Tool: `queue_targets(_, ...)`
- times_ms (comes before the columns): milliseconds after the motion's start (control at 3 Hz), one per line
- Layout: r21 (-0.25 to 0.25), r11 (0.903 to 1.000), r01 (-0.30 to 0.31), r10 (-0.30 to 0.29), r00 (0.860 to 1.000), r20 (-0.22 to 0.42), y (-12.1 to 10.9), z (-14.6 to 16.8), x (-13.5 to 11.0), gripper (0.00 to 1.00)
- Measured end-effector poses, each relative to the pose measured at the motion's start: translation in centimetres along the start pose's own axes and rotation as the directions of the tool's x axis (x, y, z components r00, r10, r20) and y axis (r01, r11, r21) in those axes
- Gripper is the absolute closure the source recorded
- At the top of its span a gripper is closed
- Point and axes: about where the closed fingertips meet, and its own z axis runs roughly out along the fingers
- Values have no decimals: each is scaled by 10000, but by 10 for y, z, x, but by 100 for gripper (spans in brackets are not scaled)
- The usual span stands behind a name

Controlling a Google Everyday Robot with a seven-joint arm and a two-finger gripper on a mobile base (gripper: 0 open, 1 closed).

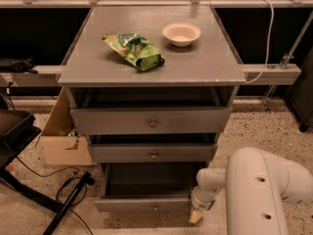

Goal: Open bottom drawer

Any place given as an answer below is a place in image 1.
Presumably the metal frame railing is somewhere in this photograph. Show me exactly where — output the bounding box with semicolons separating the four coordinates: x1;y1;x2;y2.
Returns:
1;1;299;109

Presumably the black cabinet at right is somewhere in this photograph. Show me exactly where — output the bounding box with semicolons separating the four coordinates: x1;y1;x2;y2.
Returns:
287;47;313;132

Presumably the black chair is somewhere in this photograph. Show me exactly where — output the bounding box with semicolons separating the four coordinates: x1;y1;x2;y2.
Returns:
0;110;94;235

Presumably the grey drawer cabinet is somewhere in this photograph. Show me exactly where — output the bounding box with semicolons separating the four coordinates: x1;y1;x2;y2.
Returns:
59;5;245;212

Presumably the grey bottom drawer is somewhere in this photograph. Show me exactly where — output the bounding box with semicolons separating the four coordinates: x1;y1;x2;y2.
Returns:
94;163;205;212

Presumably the cardboard box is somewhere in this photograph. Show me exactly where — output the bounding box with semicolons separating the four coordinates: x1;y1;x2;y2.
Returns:
40;90;93;165

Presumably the black floor cable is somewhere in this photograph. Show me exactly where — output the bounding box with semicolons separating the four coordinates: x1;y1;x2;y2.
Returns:
15;155;95;235

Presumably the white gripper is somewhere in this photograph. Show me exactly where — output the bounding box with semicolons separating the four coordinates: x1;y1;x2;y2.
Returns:
189;186;221;224

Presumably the grey drawer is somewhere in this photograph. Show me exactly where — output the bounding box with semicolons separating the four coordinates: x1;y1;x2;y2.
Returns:
70;107;231;135
94;163;205;212
88;143;217;163

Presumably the green snack bag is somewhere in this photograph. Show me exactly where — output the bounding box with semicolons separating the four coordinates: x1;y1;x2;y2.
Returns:
102;33;165;71

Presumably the grey middle drawer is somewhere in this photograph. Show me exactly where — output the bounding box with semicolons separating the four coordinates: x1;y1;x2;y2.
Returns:
88;143;217;163

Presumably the grey top drawer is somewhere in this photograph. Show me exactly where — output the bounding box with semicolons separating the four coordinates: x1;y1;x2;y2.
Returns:
70;107;231;135

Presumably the white paper bowl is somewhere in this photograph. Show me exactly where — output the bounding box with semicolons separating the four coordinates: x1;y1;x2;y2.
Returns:
162;23;201;47

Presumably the black bag on rail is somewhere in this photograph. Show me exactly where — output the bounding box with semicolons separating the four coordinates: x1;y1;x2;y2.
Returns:
0;58;37;73

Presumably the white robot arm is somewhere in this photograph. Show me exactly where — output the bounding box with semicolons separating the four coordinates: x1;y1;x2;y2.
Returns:
190;147;313;235

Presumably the white hanging cable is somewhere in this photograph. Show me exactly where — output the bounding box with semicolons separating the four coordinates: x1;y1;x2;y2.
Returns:
244;0;275;84

